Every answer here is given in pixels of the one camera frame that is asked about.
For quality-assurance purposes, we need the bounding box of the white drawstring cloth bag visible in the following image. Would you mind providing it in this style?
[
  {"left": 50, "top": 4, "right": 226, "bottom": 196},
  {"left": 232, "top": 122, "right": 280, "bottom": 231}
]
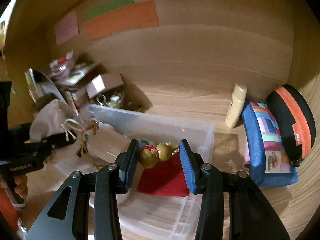
[{"left": 29, "top": 99, "right": 85, "bottom": 157}]

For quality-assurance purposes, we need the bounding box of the stack of booklets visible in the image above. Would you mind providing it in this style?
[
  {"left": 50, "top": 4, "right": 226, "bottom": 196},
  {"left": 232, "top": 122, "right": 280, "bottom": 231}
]
[{"left": 48, "top": 51, "right": 102, "bottom": 106}]

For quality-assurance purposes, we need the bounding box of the clear plastic storage bin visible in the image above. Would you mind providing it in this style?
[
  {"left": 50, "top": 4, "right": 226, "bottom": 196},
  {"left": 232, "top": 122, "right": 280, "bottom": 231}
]
[{"left": 56, "top": 105, "right": 214, "bottom": 239}]

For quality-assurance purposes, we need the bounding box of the small pink white box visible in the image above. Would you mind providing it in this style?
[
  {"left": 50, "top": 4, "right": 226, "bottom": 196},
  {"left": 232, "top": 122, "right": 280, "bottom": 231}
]
[{"left": 86, "top": 73, "right": 124, "bottom": 99}]

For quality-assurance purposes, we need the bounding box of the person left hand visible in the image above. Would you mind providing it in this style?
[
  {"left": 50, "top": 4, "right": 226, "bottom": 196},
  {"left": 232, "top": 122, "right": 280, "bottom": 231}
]
[{"left": 14, "top": 174, "right": 28, "bottom": 199}]

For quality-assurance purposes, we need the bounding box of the green sticky note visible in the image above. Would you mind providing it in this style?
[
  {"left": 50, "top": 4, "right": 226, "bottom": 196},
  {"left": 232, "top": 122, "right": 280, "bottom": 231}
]
[{"left": 86, "top": 0, "right": 134, "bottom": 20}]

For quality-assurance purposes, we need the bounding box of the cream lotion bottle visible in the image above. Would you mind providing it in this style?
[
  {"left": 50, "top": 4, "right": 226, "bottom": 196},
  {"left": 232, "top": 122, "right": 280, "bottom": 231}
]
[{"left": 225, "top": 83, "right": 247, "bottom": 128}]

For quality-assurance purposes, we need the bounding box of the pink sticky note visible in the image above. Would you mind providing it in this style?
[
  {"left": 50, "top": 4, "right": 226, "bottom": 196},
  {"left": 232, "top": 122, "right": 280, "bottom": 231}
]
[{"left": 54, "top": 10, "right": 79, "bottom": 44}]

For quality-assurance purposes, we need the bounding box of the small bowl of trinkets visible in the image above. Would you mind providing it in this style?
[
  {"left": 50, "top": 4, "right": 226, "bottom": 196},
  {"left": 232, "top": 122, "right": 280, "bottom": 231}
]
[{"left": 95, "top": 90, "right": 125, "bottom": 109}]

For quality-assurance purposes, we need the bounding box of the orange sticky note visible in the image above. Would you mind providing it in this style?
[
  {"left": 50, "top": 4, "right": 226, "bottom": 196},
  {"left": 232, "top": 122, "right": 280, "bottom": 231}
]
[{"left": 84, "top": 0, "right": 159, "bottom": 40}]

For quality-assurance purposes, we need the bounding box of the beige lidded plastic cup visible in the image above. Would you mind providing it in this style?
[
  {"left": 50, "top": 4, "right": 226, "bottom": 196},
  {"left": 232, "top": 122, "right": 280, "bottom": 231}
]
[{"left": 87, "top": 122, "right": 131, "bottom": 163}]

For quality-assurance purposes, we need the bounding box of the black orange zip case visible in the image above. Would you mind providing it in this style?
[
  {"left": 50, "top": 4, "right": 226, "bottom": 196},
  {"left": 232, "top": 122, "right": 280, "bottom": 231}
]
[{"left": 266, "top": 84, "right": 316, "bottom": 167}]

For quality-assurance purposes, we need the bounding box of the blue patchwork pouch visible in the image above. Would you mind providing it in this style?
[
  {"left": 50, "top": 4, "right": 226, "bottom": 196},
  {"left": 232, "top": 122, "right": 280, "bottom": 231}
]
[{"left": 241, "top": 101, "right": 298, "bottom": 187}]

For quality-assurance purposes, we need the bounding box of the green gourd charm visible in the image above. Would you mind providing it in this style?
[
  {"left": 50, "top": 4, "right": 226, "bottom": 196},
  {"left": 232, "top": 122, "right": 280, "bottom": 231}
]
[{"left": 138, "top": 143, "right": 179, "bottom": 168}]

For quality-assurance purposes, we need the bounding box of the red velvet pouch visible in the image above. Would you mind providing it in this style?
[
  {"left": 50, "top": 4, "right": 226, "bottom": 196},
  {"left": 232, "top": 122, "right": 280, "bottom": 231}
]
[{"left": 136, "top": 154, "right": 189, "bottom": 197}]

